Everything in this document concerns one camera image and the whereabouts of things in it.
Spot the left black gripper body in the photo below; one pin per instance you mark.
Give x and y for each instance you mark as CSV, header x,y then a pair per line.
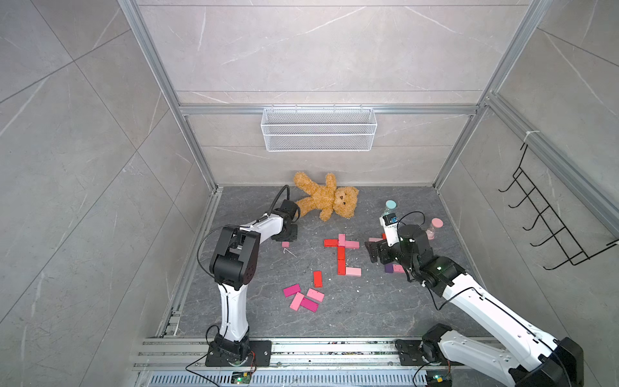
x,y
292,236

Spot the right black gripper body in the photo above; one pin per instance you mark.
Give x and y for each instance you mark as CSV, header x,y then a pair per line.
x,y
393,253

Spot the red block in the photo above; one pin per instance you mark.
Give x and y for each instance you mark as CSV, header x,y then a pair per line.
x,y
341,253
341,268
318,279
330,243

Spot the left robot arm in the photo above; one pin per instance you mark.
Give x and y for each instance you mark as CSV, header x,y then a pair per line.
x,y
233,266

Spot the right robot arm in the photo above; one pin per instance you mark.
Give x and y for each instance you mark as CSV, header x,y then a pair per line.
x,y
529,356

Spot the pink sand timer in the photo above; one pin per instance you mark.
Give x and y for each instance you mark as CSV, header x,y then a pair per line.
x,y
434,225

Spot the brown teddy bear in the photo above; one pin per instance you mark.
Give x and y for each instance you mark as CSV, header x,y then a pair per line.
x,y
329,199

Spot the teal sand timer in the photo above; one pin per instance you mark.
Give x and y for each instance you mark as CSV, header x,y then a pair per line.
x,y
390,207

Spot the magenta block far left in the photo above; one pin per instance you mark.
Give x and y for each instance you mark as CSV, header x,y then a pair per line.
x,y
292,290

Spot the magenta block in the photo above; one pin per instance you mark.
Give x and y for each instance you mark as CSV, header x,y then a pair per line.
x,y
292,290
309,305

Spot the magenta block lower left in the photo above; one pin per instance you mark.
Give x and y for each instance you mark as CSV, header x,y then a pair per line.
x,y
309,305

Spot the white wire mesh basket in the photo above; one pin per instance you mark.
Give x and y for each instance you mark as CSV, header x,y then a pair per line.
x,y
335,129

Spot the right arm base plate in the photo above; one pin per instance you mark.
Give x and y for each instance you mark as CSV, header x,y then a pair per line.
x,y
411,350

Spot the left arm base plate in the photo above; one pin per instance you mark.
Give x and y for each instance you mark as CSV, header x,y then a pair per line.
x,y
247,353

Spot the black wire hook rack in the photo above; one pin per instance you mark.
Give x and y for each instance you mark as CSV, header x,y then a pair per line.
x,y
546,214

